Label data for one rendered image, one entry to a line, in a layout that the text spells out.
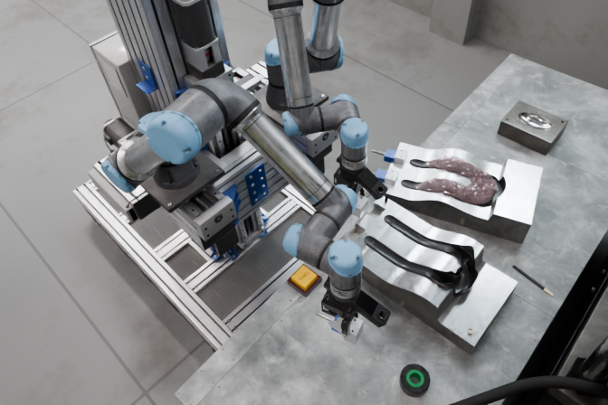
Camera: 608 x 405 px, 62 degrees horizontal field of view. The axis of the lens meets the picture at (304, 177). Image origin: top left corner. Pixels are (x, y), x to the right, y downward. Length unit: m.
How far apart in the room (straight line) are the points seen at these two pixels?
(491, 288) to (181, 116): 1.04
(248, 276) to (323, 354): 0.92
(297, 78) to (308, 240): 0.48
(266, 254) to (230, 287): 0.23
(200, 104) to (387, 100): 2.45
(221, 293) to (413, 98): 1.87
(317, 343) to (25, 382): 1.57
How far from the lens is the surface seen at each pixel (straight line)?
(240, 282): 2.39
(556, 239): 1.89
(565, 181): 2.07
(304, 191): 1.22
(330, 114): 1.45
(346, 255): 1.12
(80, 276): 2.93
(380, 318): 1.30
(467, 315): 1.59
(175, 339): 2.57
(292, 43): 1.41
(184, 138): 1.09
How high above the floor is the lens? 2.25
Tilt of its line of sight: 49 degrees down
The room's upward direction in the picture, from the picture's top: 5 degrees counter-clockwise
